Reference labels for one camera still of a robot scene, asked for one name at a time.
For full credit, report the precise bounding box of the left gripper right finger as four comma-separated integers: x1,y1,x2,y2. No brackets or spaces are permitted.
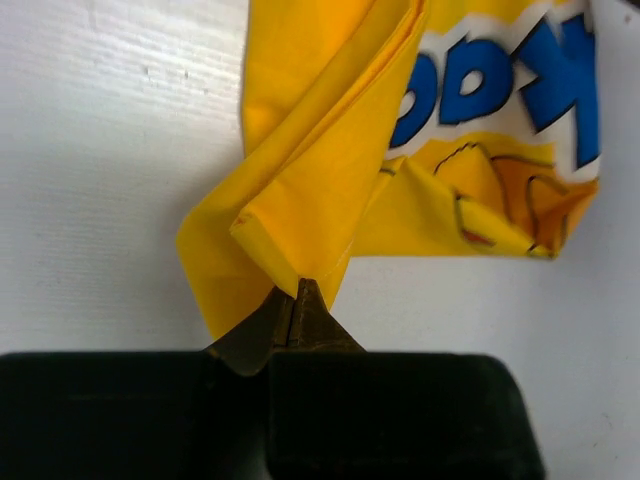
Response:
292,279,365,353

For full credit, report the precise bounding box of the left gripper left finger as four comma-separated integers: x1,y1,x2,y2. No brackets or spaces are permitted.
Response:
206,288,295,377

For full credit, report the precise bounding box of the yellow pikachu cloth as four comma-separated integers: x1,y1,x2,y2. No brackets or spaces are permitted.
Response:
177,1,601,338

